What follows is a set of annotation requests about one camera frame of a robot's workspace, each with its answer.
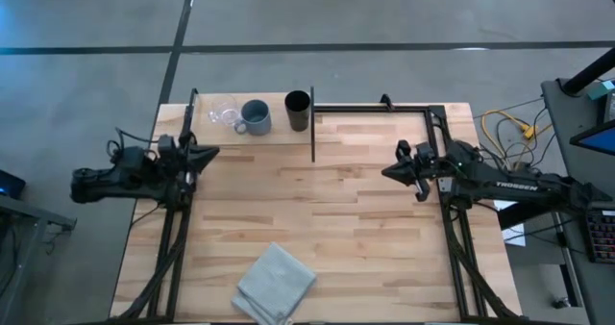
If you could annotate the grey side table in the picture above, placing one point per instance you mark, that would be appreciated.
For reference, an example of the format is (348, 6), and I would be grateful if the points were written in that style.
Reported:
(576, 181)

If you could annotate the blue-grey ceramic mug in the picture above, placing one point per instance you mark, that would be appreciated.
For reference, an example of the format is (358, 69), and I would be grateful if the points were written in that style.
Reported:
(257, 118)

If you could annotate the grey cart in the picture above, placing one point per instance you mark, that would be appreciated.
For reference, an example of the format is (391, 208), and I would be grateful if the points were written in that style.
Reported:
(24, 229)

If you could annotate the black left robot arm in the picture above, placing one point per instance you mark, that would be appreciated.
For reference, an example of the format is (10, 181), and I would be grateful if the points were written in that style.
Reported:
(120, 178)

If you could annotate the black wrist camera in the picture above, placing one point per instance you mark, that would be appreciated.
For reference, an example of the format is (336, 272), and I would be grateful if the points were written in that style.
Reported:
(166, 147)
(425, 153)

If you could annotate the white paper sheet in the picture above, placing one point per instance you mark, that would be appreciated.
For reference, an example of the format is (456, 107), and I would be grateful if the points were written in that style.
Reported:
(511, 224)

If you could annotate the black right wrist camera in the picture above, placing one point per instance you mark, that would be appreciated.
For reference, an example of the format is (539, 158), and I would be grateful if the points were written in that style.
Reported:
(425, 153)

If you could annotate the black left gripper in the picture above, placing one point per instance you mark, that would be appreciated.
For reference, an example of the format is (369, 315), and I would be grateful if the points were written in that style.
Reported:
(185, 181)

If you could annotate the grey waffle dish cloth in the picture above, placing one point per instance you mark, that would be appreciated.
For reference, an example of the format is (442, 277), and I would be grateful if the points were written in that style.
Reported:
(274, 282)

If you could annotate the tall black cup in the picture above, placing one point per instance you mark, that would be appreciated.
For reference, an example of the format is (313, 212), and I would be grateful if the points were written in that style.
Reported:
(298, 111)

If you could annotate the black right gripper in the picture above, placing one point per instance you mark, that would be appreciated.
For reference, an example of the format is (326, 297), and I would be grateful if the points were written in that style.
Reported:
(423, 176)

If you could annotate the black table frame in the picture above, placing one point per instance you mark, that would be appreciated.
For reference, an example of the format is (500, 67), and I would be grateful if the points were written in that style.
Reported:
(375, 108)

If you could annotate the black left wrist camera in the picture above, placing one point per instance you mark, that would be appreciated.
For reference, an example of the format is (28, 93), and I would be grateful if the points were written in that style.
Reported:
(166, 147)

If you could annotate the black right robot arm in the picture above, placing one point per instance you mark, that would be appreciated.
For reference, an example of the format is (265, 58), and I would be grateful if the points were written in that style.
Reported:
(504, 183)

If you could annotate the colourful keypad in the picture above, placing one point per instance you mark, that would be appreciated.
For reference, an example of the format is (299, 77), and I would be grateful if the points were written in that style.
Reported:
(603, 236)

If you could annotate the black pole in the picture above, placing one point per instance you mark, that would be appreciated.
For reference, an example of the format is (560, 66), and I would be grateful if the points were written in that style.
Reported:
(591, 72)

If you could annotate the blue screen laptop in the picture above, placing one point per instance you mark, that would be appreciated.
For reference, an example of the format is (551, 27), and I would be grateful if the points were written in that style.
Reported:
(598, 140)

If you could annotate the clear glass mug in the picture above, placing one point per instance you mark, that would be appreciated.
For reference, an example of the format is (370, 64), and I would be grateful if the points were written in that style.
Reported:
(223, 111)

